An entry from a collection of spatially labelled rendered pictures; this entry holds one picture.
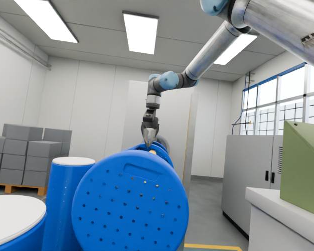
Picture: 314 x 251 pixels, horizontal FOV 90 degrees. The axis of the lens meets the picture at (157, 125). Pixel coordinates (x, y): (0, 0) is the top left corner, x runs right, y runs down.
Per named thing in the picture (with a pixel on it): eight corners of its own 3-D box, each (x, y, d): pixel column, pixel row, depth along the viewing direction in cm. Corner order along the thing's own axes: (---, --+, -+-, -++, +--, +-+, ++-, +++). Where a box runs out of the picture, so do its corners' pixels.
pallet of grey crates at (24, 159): (65, 182, 361) (73, 130, 368) (43, 195, 281) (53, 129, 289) (9, 177, 352) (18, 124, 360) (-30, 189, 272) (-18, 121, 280)
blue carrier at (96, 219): (163, 182, 123) (173, 146, 125) (170, 293, 36) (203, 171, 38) (128, 171, 124) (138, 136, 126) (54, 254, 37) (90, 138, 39)
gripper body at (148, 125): (157, 129, 85) (160, 107, 86) (157, 129, 77) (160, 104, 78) (143, 128, 86) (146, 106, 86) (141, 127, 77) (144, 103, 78)
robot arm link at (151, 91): (153, 71, 76) (146, 76, 84) (151, 93, 76) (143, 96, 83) (167, 75, 80) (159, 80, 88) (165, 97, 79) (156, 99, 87)
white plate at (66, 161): (102, 162, 119) (102, 164, 119) (82, 156, 135) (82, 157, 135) (64, 165, 97) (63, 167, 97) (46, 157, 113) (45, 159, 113)
